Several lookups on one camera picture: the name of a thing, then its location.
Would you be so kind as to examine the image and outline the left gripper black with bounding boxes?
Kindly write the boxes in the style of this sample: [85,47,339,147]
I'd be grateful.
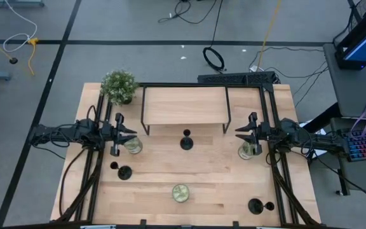
[100,113,138,156]

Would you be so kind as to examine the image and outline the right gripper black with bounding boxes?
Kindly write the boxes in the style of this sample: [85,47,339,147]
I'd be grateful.
[234,112,281,156]

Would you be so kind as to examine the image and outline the glass candle jar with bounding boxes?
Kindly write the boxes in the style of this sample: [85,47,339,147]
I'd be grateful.
[237,141,256,161]
[171,183,191,204]
[123,136,144,155]

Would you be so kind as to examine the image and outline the black candle stick holder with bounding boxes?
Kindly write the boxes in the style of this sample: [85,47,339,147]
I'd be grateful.
[179,128,194,151]
[109,161,133,181]
[247,197,275,216]

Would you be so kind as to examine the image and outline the artificial potted plant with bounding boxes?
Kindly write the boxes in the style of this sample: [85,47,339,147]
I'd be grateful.
[100,69,140,106]

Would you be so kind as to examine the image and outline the wooden shelf black metal legs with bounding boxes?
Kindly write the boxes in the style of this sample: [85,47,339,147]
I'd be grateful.
[140,85,233,136]

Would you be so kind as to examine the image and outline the grey desk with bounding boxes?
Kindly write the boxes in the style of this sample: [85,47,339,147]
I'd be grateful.
[323,43,366,119]

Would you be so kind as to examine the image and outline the backlit keyboard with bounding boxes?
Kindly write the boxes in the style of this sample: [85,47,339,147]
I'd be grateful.
[341,127,366,162]

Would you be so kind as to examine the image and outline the grey keyboard table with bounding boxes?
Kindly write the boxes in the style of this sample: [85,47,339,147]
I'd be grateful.
[330,117,366,193]

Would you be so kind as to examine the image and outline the computer monitor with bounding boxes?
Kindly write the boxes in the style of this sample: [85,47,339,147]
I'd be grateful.
[334,0,366,70]

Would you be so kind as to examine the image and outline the black metal rig frame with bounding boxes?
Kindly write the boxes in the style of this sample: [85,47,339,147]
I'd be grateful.
[49,81,323,229]

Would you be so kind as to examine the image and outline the black cable on table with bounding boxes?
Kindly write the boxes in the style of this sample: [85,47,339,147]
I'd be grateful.
[58,148,88,218]

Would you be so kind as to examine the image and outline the coiled black cable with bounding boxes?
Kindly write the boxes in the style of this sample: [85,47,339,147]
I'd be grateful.
[201,0,226,73]

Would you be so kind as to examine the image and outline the yellow cable with plug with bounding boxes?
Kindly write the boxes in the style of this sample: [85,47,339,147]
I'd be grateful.
[26,37,40,76]

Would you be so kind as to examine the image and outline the black floor cable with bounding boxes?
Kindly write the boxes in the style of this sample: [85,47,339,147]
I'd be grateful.
[157,0,218,25]

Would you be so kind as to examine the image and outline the white cable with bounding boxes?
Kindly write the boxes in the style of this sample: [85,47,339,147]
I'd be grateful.
[3,0,38,53]

